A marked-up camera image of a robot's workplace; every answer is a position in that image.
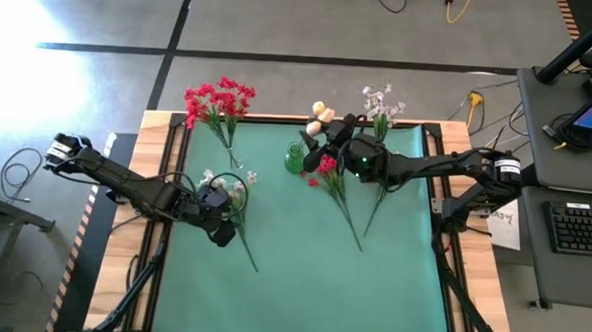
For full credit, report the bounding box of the black upright pole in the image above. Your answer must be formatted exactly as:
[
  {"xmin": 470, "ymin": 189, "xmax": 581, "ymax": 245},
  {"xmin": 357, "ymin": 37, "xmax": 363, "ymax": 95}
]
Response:
[{"xmin": 536, "ymin": 0, "xmax": 592, "ymax": 88}]

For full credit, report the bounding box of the black cable coil on cart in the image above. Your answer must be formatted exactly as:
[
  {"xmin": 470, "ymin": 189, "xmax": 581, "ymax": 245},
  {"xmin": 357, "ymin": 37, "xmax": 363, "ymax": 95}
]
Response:
[{"xmin": 541, "ymin": 111, "xmax": 592, "ymax": 154}]

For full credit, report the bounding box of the grey metal stand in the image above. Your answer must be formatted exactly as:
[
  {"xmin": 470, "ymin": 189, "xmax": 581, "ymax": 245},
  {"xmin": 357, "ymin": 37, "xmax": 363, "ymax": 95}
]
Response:
[{"xmin": 0, "ymin": 175, "xmax": 59, "ymax": 332}]

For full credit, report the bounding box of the green table mat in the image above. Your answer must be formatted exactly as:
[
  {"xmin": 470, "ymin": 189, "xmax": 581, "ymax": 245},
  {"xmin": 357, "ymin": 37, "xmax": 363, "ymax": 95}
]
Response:
[{"xmin": 149, "ymin": 112, "xmax": 462, "ymax": 332}]

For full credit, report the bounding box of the black floor mat striped edge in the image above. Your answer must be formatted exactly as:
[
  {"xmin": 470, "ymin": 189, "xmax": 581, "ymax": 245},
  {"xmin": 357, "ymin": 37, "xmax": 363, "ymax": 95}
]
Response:
[{"xmin": 43, "ymin": 128, "xmax": 139, "ymax": 332}]

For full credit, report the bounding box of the green glass vase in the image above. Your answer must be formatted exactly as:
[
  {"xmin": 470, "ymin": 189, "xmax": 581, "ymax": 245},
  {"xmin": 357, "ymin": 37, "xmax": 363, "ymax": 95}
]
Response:
[{"xmin": 283, "ymin": 141, "xmax": 308, "ymax": 176}]

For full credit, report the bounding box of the black aluminium rig frame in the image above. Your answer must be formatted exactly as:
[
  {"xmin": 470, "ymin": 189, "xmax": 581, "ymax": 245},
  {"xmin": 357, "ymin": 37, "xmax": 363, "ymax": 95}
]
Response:
[{"xmin": 88, "ymin": 96, "xmax": 524, "ymax": 332}]

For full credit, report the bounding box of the grey side cart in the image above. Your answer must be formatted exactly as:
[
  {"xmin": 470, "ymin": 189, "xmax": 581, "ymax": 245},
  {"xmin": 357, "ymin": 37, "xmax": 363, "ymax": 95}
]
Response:
[{"xmin": 505, "ymin": 65, "xmax": 592, "ymax": 310}]

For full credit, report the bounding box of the yellow floor cable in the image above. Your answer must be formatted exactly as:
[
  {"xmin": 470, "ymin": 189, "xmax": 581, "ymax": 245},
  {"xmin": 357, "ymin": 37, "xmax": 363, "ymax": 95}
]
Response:
[{"xmin": 442, "ymin": 0, "xmax": 477, "ymax": 26}]

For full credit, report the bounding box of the yellow plug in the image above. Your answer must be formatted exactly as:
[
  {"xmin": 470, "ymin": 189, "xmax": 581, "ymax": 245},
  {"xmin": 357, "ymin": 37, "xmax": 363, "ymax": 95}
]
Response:
[{"xmin": 465, "ymin": 91, "xmax": 484, "ymax": 125}]

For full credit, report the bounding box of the black keyboard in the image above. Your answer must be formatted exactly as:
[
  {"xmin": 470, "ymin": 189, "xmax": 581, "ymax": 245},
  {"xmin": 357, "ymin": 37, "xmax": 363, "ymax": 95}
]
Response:
[{"xmin": 540, "ymin": 199, "xmax": 592, "ymax": 258}]

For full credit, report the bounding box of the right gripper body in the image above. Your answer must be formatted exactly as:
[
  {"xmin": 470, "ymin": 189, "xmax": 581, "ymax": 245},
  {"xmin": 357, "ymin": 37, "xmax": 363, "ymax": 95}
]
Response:
[{"xmin": 342, "ymin": 132, "xmax": 393, "ymax": 184}]

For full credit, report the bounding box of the white artificial blossom spray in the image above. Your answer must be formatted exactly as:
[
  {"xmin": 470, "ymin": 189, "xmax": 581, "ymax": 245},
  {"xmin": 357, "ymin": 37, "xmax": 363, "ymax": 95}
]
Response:
[
  {"xmin": 359, "ymin": 82, "xmax": 409, "ymax": 145},
  {"xmin": 193, "ymin": 167, "xmax": 265, "ymax": 275}
]

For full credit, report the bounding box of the white paper sheet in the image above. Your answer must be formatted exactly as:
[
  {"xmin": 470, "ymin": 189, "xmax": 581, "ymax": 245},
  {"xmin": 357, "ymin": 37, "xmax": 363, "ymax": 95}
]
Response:
[{"xmin": 485, "ymin": 197, "xmax": 525, "ymax": 252}]

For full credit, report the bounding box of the black coiled floor cable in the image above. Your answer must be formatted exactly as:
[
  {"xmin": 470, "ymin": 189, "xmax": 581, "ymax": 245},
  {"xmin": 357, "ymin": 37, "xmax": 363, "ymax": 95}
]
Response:
[{"xmin": 0, "ymin": 145, "xmax": 46, "ymax": 205}]

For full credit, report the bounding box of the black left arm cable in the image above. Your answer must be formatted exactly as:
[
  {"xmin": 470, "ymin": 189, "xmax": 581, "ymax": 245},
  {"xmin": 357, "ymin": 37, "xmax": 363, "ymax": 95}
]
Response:
[{"xmin": 207, "ymin": 170, "xmax": 251, "ymax": 221}]

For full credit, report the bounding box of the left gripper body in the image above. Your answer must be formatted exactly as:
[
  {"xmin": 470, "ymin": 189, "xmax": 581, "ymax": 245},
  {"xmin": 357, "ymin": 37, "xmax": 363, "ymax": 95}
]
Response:
[{"xmin": 194, "ymin": 183, "xmax": 235, "ymax": 225}]

